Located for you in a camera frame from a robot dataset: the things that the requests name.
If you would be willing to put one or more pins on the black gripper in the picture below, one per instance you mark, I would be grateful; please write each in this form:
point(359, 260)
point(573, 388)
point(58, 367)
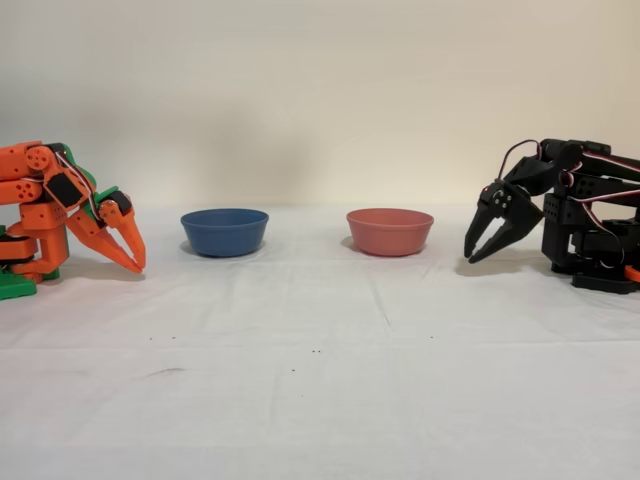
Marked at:
point(501, 206)

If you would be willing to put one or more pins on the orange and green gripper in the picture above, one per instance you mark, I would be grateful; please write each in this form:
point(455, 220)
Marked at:
point(106, 223)

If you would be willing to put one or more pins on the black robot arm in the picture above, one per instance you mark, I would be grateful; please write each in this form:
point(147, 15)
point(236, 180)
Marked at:
point(575, 225)

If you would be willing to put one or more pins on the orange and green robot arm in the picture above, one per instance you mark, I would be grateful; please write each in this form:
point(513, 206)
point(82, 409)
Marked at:
point(40, 215)

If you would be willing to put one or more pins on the pink bowl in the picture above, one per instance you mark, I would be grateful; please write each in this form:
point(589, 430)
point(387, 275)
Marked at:
point(390, 232)

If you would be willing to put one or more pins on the blue bowl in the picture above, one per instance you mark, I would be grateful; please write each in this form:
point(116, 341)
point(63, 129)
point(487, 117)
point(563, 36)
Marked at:
point(225, 234)

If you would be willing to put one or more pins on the orange base clamp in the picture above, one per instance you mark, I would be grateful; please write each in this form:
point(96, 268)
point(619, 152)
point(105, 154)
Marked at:
point(634, 274)

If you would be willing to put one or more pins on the white tablecloth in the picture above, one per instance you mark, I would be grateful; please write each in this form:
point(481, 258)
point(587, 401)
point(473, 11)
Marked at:
point(250, 400)

